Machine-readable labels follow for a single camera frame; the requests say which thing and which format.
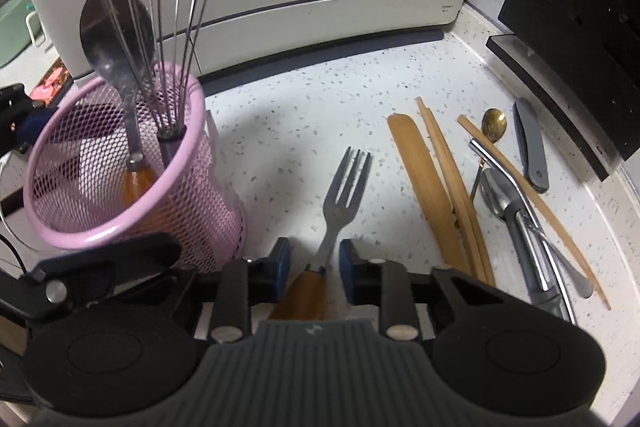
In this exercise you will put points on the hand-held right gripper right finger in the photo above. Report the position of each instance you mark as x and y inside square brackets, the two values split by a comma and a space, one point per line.
[347, 272]

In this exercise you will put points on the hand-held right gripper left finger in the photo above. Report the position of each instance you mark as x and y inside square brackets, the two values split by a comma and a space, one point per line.
[282, 264]

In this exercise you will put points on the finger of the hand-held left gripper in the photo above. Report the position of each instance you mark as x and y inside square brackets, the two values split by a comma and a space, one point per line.
[100, 259]
[15, 107]

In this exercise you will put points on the pink mesh cup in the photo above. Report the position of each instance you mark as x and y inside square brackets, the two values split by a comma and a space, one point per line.
[200, 207]

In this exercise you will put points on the bamboo spatula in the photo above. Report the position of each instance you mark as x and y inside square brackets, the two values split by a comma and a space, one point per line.
[425, 187]

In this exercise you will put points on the plain steel spoon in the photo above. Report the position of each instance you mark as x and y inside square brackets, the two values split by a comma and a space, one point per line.
[495, 202]

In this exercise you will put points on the small gold spoon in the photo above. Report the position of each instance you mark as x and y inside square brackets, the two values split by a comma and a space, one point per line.
[494, 124]

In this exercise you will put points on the green plastic container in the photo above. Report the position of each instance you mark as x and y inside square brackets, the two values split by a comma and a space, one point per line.
[10, 27]

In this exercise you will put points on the grey folding knife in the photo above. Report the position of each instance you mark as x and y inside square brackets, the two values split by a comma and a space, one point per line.
[532, 152]

